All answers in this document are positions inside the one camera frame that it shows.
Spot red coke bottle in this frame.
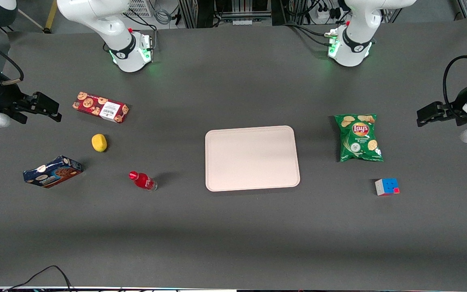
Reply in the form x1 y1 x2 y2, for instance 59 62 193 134
129 171 158 191

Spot black metal equipment rack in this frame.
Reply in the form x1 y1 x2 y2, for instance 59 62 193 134
178 0 272 29

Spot pale pink plastic tray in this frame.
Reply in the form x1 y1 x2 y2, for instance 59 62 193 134
205 125 301 192

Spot yellow pole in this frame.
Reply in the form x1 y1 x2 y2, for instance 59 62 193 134
43 0 58 34

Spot yellow lemon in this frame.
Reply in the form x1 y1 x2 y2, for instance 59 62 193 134
92 134 108 153

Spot colourful Rubik's cube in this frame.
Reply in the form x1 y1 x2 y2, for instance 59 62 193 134
375 178 400 196

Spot white power strip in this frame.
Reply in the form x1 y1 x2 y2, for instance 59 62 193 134
314 6 341 21

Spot black cable at table edge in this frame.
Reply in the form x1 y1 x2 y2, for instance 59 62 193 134
2 265 75 292

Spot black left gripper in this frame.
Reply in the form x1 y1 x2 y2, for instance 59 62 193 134
417 83 467 127

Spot green Lay's chips bag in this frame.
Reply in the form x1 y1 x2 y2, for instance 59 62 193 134
334 114 384 163

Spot black cables to left arm base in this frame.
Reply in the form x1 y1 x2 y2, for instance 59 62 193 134
282 22 339 47

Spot white perforated panel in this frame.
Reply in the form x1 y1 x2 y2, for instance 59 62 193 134
125 0 154 17

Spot red chocolate chip cookie box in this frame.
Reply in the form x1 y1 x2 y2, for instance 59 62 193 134
72 92 129 124

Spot blue chocolate biscuit box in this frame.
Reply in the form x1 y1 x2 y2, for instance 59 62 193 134
23 155 83 189

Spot grey coiled cable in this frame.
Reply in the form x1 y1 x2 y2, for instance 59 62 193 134
154 7 172 26

